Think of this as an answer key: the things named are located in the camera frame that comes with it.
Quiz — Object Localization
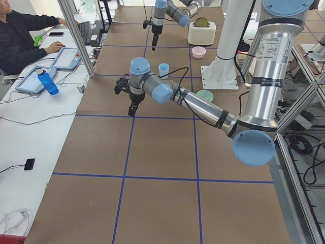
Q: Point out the blue cup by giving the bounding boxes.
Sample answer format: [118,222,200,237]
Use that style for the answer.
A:
[159,69,169,79]
[158,63,170,71]

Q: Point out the pink bowl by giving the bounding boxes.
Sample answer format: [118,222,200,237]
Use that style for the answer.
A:
[191,46,206,59]

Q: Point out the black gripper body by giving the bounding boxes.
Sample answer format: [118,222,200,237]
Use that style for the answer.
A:
[152,25,163,37]
[129,93,145,104]

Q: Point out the green bowl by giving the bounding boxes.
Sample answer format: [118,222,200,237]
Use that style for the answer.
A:
[196,89,214,102]

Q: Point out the black keyboard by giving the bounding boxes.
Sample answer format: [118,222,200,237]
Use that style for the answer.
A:
[77,21,91,45]

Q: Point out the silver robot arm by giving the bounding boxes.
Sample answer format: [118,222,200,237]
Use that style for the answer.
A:
[126,1,312,166]
[148,0,204,51]

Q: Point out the small black box device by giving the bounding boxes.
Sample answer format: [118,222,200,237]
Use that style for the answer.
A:
[24,158,35,171]

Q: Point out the bread slice in toaster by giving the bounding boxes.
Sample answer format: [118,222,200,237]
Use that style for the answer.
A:
[194,17,210,28]

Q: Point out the blue teach pendant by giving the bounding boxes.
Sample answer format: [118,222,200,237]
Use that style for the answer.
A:
[15,66,57,94]
[50,47,81,70]

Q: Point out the aluminium frame post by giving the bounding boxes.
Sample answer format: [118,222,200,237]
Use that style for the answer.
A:
[58,0,95,78]

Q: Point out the near blue teach pendant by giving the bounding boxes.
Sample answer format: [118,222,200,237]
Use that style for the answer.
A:
[15,66,57,94]

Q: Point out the smartphone on desk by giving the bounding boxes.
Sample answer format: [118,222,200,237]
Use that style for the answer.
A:
[48,32,64,37]

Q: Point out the seated person in black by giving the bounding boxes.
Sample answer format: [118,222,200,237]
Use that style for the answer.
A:
[1,1,67,75]

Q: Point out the far blue teach pendant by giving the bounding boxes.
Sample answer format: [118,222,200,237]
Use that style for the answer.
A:
[50,47,81,70]

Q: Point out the cream toaster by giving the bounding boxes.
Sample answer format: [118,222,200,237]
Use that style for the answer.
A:
[187,21,216,45]

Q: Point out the blue water bottle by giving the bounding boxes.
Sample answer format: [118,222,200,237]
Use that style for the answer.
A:
[35,69,59,96]

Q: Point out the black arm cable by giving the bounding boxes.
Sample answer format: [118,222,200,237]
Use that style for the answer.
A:
[158,67,251,117]

